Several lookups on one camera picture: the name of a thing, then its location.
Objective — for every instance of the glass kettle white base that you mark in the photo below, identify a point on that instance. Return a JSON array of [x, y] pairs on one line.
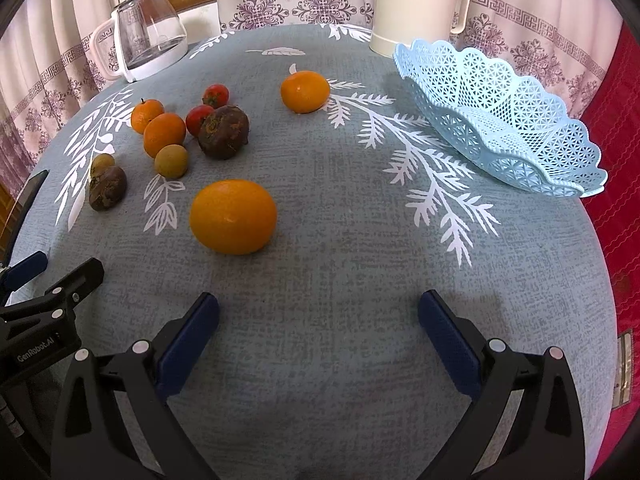
[[150, 30]]

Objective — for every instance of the small yellow-green plum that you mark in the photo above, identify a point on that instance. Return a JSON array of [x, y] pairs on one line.
[[103, 161]]

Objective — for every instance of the cream thermos jug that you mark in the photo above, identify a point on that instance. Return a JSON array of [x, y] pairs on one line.
[[410, 5]]

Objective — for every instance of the small tangerine with stem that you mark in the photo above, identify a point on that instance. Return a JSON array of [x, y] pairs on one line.
[[146, 114]]

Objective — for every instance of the large dark beetroot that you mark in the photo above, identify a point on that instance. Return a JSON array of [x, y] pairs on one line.
[[223, 132]]

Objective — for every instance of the grey-blue leaf print tablecloth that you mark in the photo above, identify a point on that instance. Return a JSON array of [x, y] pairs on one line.
[[350, 200]]

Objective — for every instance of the small dark beetroot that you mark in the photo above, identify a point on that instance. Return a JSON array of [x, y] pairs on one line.
[[107, 189]]

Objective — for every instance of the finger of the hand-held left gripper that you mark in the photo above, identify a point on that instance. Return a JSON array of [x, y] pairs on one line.
[[27, 267], [75, 282]]

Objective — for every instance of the red quilted cloth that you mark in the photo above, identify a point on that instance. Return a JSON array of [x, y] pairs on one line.
[[620, 160]]

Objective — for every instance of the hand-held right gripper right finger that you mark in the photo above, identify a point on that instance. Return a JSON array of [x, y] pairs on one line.
[[447, 345]]

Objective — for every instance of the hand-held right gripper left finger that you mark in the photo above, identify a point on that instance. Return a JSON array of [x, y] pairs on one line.
[[192, 340]]

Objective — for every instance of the red tomato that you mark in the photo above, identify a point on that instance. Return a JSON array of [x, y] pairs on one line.
[[197, 119], [216, 95]]

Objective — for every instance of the large orange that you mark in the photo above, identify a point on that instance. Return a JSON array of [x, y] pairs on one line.
[[233, 216]]

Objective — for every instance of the brown wooden door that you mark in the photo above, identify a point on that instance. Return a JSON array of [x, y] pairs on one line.
[[6, 220]]

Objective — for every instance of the black phone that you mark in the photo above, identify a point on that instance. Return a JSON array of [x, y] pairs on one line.
[[30, 192]]

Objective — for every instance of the light blue lattice basket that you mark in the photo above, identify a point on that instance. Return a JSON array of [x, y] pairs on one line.
[[500, 105]]

